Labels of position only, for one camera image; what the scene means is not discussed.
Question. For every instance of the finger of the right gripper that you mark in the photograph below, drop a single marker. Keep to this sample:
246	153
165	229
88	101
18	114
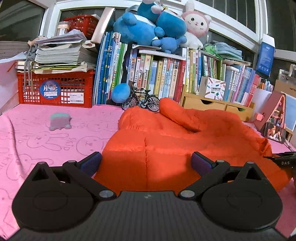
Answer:
284	160

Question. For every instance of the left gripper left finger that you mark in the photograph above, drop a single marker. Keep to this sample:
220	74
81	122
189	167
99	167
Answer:
81	173

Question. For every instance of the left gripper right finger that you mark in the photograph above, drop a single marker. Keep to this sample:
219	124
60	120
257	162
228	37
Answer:
211	174

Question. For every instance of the orange puffer jacket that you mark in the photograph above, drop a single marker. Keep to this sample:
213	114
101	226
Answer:
152	151

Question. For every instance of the pink toy house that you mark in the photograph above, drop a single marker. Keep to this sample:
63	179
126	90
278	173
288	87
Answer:
271	120

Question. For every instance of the teal pink small toy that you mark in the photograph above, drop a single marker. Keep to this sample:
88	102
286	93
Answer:
58	121

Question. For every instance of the pink bunny-print blanket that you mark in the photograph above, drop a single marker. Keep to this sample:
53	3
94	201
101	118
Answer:
27	140

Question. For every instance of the wooden drawer organizer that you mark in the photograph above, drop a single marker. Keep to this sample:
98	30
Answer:
193	101

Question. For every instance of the white patterned box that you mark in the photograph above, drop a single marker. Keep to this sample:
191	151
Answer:
212	88

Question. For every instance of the red plastic crate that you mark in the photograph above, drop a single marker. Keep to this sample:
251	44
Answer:
65	89

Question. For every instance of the small blue plush ball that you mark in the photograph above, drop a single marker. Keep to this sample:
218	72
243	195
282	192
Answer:
120	93

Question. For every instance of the miniature black bicycle model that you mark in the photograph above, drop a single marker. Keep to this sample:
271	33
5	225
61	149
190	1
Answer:
141	97

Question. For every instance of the right row pastel books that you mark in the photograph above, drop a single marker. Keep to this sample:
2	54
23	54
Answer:
241	82

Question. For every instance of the row of upright books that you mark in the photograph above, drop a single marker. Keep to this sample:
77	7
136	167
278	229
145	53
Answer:
168	76

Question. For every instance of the blue white box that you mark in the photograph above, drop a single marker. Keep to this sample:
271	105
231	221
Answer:
265	55

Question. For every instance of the tall blue books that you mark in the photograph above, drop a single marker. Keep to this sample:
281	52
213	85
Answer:
108	68

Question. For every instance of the stack of papers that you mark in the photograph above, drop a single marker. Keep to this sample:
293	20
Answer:
67	52

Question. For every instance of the folded teal cloth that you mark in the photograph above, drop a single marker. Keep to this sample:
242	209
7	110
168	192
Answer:
227	52

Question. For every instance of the pink bunny plush toy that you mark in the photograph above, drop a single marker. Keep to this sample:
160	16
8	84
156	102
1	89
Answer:
197	26

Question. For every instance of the red basket on top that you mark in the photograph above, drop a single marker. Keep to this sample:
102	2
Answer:
84	23

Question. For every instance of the blue Doraemon plush toy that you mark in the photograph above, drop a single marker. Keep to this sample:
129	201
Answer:
170	28

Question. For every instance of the large blue plush toy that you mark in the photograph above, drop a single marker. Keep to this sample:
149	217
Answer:
137	29

